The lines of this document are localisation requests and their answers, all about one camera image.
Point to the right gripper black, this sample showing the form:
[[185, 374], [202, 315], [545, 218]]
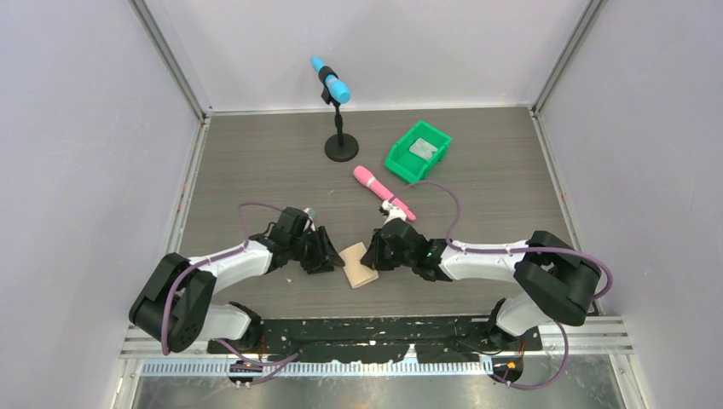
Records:
[[373, 259]]

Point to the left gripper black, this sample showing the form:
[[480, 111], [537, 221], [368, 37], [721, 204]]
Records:
[[324, 256]]

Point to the beige card holder wallet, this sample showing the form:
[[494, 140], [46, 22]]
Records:
[[356, 273]]

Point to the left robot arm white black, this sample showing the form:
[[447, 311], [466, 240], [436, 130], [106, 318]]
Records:
[[175, 306]]

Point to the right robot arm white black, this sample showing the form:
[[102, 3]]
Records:
[[557, 283]]

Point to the card inside green bin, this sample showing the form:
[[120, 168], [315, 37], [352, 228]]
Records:
[[423, 149]]

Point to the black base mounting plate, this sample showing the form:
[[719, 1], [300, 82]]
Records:
[[434, 339]]

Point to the pink toy microphone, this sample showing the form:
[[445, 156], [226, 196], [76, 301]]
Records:
[[365, 177]]

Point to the black microphone stand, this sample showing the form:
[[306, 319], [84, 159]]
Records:
[[340, 147]]

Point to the green plastic bin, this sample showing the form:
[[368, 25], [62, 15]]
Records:
[[414, 156]]

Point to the blue toy microphone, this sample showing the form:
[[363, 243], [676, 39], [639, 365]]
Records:
[[334, 90]]

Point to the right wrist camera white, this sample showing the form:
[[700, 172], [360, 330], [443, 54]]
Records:
[[392, 212]]

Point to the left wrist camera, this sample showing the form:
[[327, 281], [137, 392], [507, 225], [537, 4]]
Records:
[[310, 222]]

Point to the aluminium front rail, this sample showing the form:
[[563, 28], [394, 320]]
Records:
[[229, 367]]

